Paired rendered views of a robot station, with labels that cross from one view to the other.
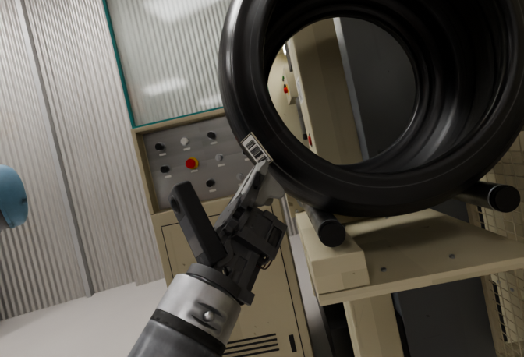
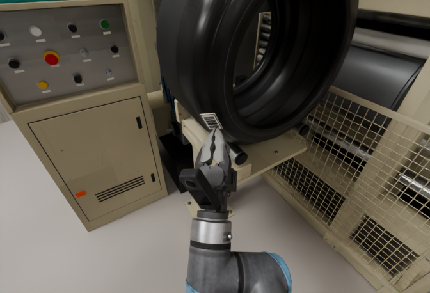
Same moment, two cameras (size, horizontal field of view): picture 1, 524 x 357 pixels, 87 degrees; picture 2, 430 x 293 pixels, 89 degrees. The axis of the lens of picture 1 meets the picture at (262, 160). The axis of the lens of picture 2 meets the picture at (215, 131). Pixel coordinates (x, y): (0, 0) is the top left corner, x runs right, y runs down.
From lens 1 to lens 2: 0.41 m
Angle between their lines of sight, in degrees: 47
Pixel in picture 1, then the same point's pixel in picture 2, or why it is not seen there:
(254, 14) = (237, 25)
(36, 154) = not seen: outside the picture
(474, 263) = (285, 156)
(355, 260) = (247, 167)
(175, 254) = (50, 144)
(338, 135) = not seen: hidden behind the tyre
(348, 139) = not seen: hidden behind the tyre
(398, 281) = (260, 170)
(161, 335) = (216, 254)
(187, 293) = (219, 231)
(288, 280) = (151, 144)
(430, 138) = (269, 77)
